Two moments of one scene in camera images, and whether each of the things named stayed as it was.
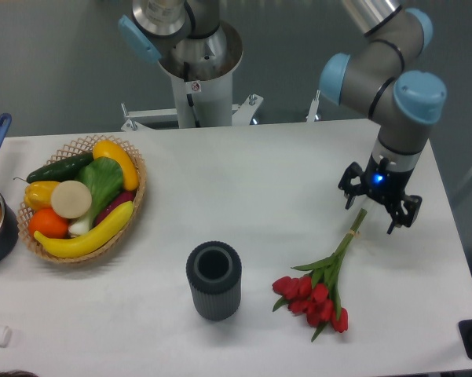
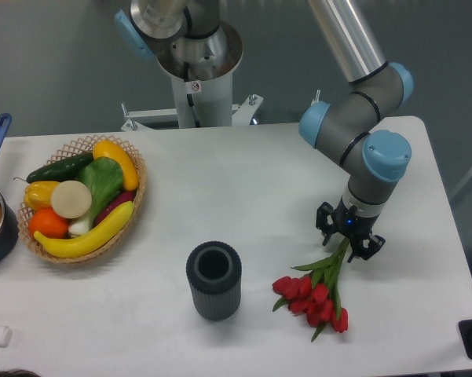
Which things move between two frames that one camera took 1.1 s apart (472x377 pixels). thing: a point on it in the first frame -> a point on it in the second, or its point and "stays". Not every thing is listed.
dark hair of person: [12, 373] stays
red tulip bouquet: [316, 294] stays
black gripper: [385, 184] -> [351, 225]
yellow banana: [69, 247] stays
